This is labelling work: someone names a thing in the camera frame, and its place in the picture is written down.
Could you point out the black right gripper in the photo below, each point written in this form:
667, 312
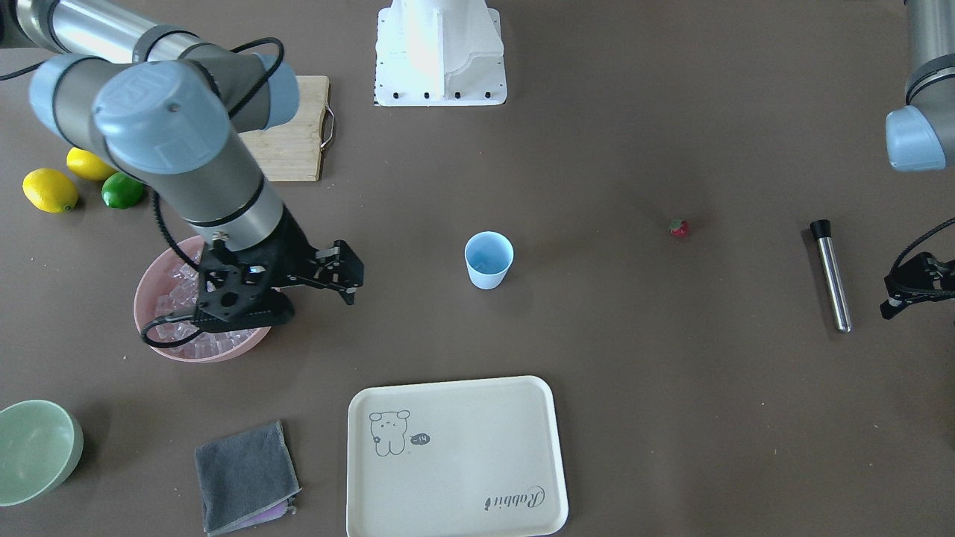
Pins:
297, 252

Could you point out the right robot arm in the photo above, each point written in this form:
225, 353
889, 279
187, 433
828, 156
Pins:
159, 104

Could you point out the yellow lemon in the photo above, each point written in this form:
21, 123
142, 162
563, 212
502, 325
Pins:
50, 190
87, 166

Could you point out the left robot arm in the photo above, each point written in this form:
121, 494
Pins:
920, 138

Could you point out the yellow lemon upper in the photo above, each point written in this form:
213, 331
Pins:
87, 166

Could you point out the red strawberry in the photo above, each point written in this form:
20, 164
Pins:
679, 228

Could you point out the yellow lemon lower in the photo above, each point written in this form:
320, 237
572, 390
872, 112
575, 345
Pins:
50, 190

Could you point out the grey folded cloth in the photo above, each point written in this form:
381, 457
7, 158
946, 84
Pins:
246, 479

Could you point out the clear ice cubes pile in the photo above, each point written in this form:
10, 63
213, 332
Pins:
182, 296

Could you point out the steel muddler black tip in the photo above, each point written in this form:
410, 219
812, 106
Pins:
822, 231

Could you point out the pink bowl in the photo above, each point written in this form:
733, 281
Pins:
169, 285

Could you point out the wooden cutting board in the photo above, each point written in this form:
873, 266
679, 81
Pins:
295, 151

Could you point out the light blue plastic cup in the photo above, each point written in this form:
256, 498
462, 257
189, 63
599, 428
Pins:
488, 257

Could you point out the cream rabbit tray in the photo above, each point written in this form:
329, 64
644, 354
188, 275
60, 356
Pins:
455, 458

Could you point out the green bowl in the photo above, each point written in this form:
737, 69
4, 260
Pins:
41, 444

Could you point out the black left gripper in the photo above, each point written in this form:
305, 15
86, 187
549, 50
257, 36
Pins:
924, 276

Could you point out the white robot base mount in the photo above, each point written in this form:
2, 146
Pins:
439, 54

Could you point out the green lime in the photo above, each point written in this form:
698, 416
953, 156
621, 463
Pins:
121, 191

